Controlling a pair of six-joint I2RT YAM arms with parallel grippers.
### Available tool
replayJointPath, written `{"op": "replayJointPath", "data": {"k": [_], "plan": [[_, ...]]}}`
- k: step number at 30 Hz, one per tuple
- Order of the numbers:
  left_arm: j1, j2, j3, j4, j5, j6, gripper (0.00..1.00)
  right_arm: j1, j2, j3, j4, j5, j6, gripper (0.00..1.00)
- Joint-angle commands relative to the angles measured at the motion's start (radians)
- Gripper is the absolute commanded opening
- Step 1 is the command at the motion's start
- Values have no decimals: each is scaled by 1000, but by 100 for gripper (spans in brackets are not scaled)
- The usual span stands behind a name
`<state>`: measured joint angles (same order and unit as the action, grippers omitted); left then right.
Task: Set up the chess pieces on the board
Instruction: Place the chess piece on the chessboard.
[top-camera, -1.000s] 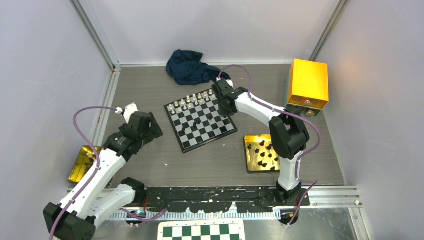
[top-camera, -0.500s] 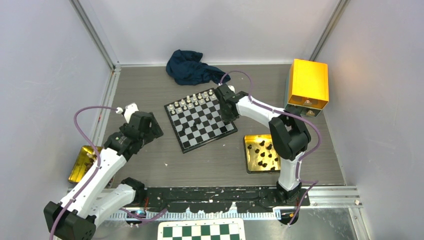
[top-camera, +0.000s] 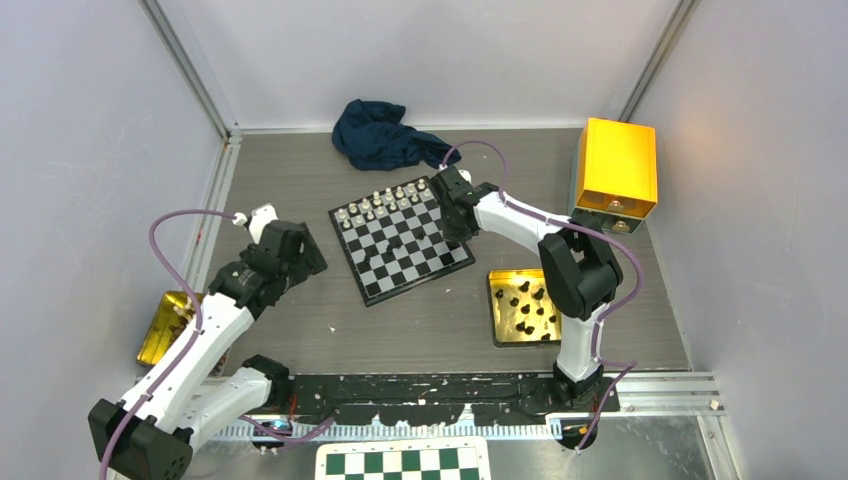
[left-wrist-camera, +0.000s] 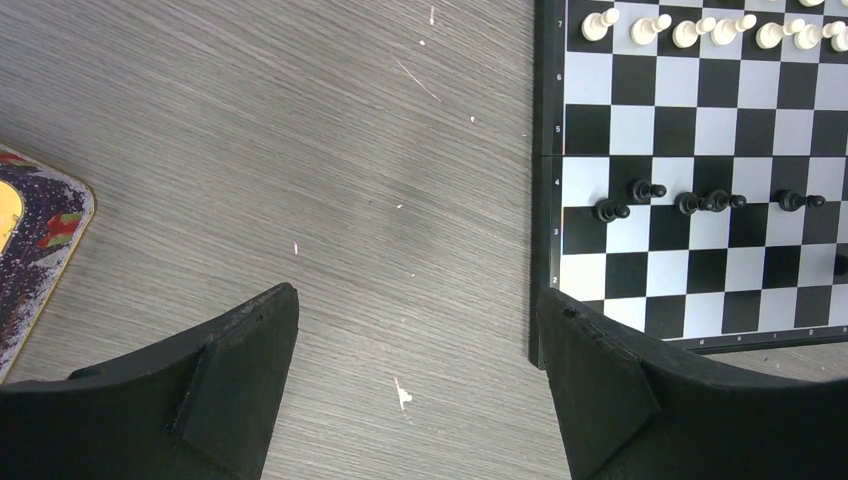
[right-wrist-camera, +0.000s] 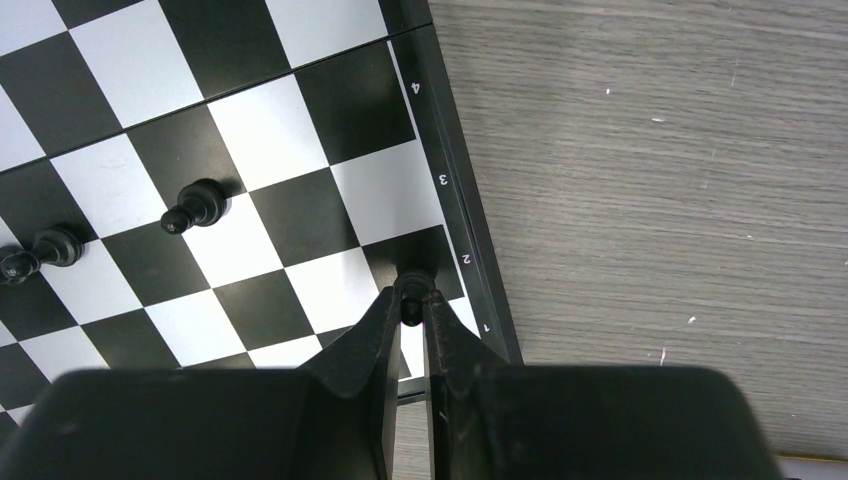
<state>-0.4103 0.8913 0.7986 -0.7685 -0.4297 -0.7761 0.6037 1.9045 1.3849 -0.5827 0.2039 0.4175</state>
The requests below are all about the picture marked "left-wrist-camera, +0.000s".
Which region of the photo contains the gold tin with white pieces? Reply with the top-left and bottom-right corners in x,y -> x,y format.
1,145 -> 96,379

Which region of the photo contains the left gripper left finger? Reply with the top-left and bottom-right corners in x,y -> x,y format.
1,283 -> 299,479

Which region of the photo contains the black white chess board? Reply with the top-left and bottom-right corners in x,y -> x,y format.
530,1 -> 847,353

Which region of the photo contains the black chess pawn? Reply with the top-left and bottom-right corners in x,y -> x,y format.
675,192 -> 714,216
629,179 -> 667,204
706,189 -> 747,213
777,190 -> 826,212
592,198 -> 631,223

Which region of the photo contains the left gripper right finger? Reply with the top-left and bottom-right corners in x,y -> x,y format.
535,289 -> 847,479

